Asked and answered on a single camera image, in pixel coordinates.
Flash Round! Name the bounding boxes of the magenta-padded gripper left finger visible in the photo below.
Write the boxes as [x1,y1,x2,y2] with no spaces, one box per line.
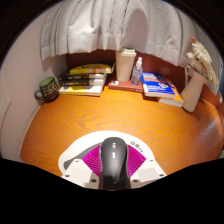
[60,143,103,188]

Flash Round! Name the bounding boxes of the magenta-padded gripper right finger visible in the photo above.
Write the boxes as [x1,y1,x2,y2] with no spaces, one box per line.
[127,143,168,188]

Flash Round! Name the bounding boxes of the black computer mouse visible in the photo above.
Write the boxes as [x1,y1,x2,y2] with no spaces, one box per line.
[98,136,131,192]

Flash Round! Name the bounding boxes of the round white grey mouse pad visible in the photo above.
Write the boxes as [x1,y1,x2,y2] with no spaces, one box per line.
[58,130,157,178]

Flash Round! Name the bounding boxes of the orange yellow book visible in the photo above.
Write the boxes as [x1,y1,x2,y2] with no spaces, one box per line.
[157,78,185,108]

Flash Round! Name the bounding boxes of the yellow white book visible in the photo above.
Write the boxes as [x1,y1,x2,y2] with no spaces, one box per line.
[58,84,104,98]

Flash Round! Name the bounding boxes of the blue book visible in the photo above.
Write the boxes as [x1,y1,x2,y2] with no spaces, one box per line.
[139,71,177,100]

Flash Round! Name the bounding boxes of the red book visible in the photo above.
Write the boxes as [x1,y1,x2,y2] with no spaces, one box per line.
[107,79,144,94]

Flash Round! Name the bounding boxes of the dark green mug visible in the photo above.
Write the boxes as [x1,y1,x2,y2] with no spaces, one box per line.
[34,76,60,104]

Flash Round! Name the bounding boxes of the white ceramic vase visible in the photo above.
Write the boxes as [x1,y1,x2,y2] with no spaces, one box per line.
[180,64,209,113]

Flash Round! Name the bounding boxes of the clear spray bottle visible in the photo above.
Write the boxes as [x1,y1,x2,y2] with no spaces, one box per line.
[130,56,144,87]

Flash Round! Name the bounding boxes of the white tumbler cup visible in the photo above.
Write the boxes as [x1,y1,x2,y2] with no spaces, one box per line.
[115,48,138,83]

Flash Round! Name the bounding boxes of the white flower bouquet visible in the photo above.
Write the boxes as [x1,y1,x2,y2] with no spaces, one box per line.
[185,35,219,90]

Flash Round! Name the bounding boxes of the white curtain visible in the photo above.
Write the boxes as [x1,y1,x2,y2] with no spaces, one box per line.
[39,0,223,96]

